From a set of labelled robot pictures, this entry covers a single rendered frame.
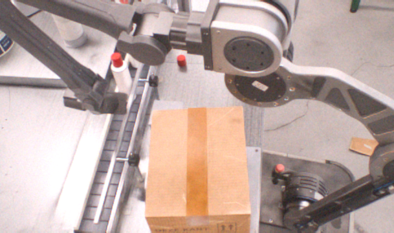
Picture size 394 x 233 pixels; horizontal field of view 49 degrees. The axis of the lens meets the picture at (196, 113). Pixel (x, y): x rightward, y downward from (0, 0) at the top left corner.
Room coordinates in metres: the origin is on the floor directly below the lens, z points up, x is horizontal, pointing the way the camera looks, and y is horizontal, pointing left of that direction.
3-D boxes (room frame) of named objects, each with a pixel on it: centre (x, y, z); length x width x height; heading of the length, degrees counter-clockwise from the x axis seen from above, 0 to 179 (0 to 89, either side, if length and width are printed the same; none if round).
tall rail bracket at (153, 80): (0.95, 0.15, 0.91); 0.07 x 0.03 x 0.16; 76
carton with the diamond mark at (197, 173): (0.54, 0.01, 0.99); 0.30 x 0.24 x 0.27; 174
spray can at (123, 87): (0.95, 0.22, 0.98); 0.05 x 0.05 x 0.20
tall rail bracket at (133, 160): (0.66, 0.22, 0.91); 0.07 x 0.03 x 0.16; 76
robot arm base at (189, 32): (0.62, -0.02, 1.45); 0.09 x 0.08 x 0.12; 159
